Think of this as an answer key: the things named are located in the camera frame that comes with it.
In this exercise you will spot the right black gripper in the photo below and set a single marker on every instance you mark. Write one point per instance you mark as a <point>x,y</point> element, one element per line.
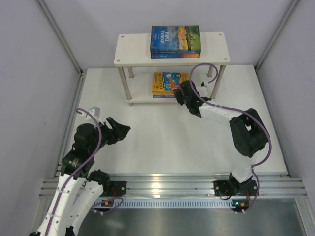
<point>183,93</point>

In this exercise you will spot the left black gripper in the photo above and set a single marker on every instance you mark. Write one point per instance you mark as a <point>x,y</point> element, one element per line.
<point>110,133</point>

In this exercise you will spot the orange Treehouse book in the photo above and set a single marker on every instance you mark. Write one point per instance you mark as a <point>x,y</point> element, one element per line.
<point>167,82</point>
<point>161,93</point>

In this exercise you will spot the blue 91-Storey Treehouse book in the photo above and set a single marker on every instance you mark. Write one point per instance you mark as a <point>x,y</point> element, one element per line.
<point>163,96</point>

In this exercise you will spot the Jane Eyre book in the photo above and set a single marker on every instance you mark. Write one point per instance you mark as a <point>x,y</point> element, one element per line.
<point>174,55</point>

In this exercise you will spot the Animal Farm book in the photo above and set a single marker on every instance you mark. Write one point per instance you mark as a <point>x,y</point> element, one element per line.
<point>175,38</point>

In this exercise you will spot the dark blue book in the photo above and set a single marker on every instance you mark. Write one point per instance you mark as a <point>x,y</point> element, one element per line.
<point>175,52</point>

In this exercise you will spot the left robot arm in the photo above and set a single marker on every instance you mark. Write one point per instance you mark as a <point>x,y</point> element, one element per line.
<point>78,187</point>

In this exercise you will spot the white two-tier shelf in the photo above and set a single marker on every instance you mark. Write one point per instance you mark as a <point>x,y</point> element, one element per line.
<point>133,50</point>

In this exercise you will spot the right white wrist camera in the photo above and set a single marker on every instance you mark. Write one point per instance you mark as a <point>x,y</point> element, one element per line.
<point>203,90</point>

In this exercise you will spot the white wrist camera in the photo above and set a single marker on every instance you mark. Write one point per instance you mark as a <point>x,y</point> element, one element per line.
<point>95,112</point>
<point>203,90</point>

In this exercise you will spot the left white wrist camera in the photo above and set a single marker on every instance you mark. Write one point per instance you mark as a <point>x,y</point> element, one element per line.
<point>95,112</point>

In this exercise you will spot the perforated cable tray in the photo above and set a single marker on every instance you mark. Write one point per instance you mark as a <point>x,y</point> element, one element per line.
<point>170,203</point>

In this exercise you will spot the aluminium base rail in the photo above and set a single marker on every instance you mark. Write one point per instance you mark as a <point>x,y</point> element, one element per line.
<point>272,185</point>

